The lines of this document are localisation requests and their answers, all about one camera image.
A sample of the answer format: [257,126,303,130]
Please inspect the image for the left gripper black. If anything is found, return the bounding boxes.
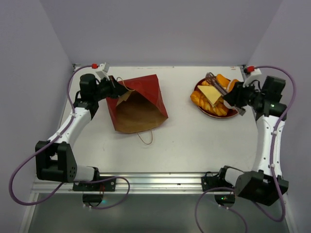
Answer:
[93,75,129,101]

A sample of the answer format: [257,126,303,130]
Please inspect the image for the orange oval bread slice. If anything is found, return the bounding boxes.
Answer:
[226,79,239,93]

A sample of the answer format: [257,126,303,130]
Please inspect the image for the long orange bread loaf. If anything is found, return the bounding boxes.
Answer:
[216,74,230,89]

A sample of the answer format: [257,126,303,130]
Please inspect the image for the triangular fake sandwich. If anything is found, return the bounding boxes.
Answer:
[197,85,222,107]

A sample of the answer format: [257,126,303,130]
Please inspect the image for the red paper bag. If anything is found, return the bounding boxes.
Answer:
[106,74,169,135]

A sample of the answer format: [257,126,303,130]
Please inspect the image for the fake croissant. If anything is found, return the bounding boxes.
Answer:
[201,80,210,86]

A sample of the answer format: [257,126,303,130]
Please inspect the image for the braided fake bread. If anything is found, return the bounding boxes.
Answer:
[190,91,229,117]

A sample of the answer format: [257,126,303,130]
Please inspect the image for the metal tongs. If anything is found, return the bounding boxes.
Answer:
[205,72,228,96]

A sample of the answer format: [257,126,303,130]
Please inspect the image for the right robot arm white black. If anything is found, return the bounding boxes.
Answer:
[223,76,289,206]

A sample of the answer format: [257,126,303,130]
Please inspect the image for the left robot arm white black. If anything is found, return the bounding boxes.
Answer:
[35,74,128,191]

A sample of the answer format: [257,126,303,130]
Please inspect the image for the red round tray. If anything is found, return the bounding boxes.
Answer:
[190,79,239,119]

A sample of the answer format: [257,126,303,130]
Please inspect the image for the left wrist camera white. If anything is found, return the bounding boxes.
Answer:
[95,63,110,80]

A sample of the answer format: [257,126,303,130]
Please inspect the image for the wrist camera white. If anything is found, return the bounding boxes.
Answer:
[95,63,110,80]
[243,66,262,87]

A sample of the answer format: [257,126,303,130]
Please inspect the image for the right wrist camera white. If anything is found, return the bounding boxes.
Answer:
[243,66,262,87]

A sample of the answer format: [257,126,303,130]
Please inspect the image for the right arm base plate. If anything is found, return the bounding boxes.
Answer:
[201,166,244,192]

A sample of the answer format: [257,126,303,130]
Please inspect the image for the aluminium rail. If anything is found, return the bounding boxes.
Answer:
[30,172,287,195]

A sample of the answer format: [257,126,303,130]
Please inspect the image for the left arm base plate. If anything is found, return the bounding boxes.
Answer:
[72,177,116,192]

